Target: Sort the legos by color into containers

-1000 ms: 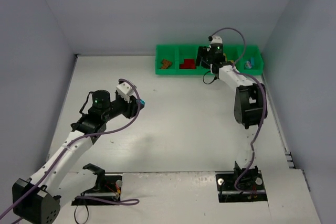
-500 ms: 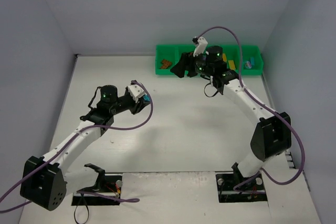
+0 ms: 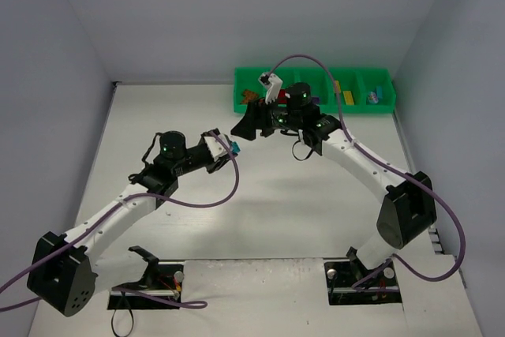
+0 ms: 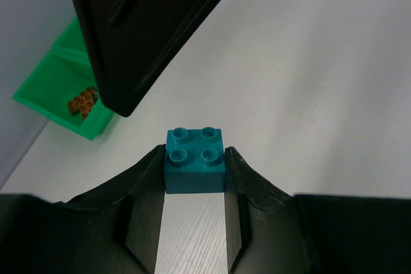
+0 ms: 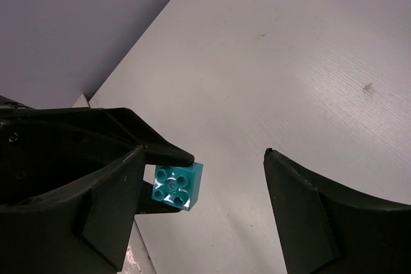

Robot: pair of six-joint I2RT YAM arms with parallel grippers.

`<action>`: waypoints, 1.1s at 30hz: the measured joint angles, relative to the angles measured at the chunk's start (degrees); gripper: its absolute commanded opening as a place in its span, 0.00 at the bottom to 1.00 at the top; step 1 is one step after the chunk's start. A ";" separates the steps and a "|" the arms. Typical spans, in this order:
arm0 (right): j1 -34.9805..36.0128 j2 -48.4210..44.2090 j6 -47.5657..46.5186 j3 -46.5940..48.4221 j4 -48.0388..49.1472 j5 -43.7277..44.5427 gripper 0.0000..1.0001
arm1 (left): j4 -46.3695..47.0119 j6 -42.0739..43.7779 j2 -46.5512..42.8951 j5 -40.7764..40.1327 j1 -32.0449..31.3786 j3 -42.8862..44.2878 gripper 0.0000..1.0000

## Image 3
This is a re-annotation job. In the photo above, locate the black loop cable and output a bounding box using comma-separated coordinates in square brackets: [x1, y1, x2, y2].
[110, 307, 135, 337]

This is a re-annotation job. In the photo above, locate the teal rounded lego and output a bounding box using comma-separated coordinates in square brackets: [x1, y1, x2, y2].
[367, 92, 379, 105]

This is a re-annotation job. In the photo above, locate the green compartment bin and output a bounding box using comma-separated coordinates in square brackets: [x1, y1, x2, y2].
[233, 66, 396, 114]

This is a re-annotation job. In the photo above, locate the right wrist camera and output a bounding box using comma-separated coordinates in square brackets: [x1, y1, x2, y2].
[258, 72, 283, 104]

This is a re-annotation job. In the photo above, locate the small teal square lego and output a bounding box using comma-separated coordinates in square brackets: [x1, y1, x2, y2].
[230, 141, 241, 155]

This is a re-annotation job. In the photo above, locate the yellow half-round lego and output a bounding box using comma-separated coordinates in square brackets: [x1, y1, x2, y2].
[334, 81, 342, 94]

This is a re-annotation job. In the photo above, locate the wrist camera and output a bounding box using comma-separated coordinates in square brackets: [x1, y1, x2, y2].
[201, 131, 232, 162]
[258, 72, 283, 104]

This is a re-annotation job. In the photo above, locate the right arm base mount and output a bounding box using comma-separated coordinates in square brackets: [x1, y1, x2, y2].
[324, 248, 402, 306]

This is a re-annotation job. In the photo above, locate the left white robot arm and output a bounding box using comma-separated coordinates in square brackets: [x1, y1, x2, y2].
[27, 129, 239, 316]

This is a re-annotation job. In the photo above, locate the brown lego plate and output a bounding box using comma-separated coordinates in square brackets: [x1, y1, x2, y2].
[240, 89, 260, 105]

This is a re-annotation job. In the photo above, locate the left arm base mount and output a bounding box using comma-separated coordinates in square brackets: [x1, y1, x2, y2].
[107, 245, 184, 310]

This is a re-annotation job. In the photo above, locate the red lego brick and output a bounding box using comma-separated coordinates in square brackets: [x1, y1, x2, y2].
[278, 90, 286, 103]

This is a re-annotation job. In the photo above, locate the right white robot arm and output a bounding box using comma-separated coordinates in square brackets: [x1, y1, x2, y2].
[231, 82, 437, 270]

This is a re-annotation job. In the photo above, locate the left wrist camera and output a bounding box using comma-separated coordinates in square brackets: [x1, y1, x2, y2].
[201, 131, 232, 162]

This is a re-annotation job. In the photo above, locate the teal lego brick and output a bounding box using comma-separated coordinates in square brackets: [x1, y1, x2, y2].
[376, 86, 383, 99]

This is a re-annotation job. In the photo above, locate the yellow lego brick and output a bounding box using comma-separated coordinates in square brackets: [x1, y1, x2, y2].
[342, 90, 355, 106]

